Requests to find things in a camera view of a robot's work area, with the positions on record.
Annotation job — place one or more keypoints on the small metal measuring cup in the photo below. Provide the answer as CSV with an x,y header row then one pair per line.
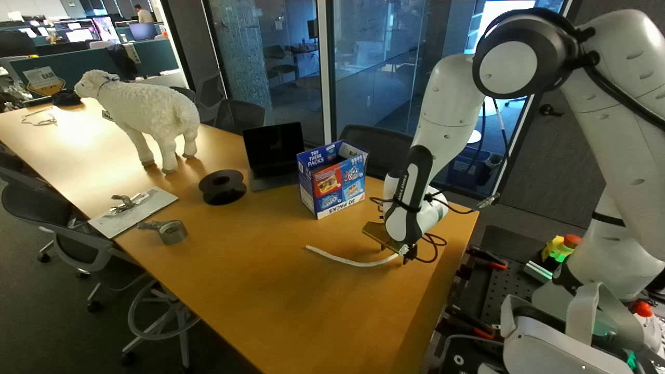
x,y
168,231

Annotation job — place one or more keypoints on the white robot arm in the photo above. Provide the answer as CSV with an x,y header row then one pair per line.
x,y
603,83

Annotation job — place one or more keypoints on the black object table end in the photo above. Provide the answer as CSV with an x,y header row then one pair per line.
x,y
65,98

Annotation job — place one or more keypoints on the blue cardboard snack box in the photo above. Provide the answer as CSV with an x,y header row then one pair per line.
x,y
331,177

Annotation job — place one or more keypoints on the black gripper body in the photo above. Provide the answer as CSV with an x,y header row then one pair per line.
x,y
407,251

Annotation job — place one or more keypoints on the dark grey office chair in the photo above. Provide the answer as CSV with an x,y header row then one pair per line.
x,y
388,150

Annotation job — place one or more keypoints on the white sheep figurine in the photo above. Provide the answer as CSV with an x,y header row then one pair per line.
x,y
146,111

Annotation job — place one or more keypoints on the emergency stop button box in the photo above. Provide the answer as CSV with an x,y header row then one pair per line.
x,y
551,255

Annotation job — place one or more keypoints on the black laptop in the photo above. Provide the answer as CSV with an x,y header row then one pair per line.
x,y
272,154

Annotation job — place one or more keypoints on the black tape spool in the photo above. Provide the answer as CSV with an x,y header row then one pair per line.
x,y
223,187

